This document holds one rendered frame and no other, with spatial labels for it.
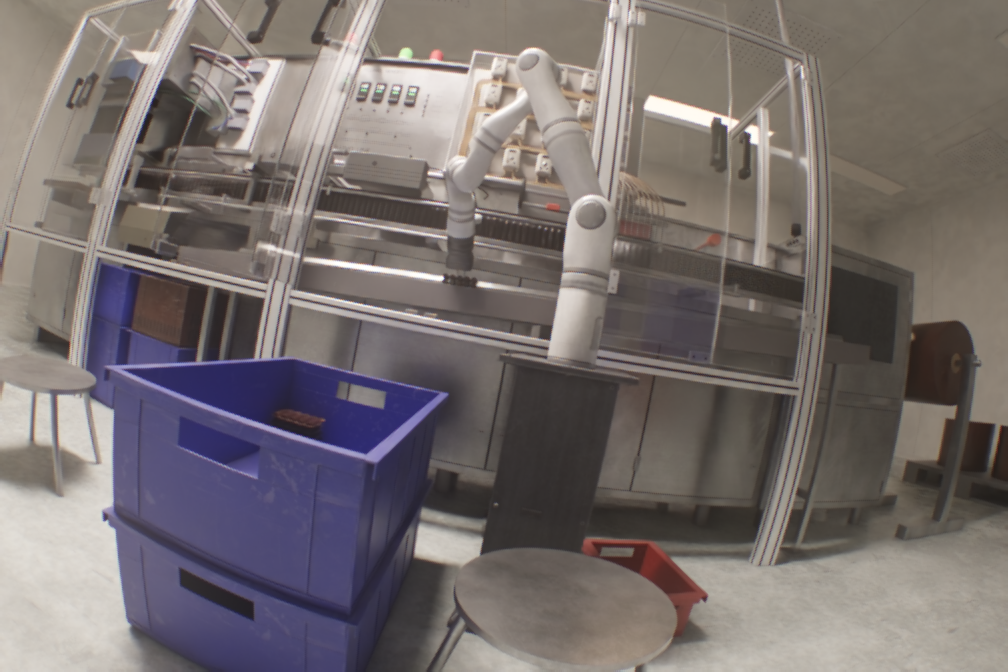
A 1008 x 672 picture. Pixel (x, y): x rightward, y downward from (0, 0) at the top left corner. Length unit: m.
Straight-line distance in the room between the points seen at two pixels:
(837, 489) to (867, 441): 0.24
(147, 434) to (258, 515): 0.18
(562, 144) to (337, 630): 0.91
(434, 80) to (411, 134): 0.28
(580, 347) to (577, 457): 0.20
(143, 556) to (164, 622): 0.11
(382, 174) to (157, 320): 0.95
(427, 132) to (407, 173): 0.51
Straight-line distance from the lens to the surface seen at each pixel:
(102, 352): 1.98
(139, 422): 0.65
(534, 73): 1.07
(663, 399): 1.60
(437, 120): 1.99
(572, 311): 0.84
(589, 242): 0.86
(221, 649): 0.73
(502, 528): 0.86
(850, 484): 2.14
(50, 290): 2.81
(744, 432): 1.76
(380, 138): 2.01
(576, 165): 0.96
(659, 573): 1.18
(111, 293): 1.95
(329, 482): 0.51
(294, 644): 0.65
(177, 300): 1.68
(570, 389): 0.79
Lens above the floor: 0.57
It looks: 6 degrees up
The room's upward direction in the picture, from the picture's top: 11 degrees clockwise
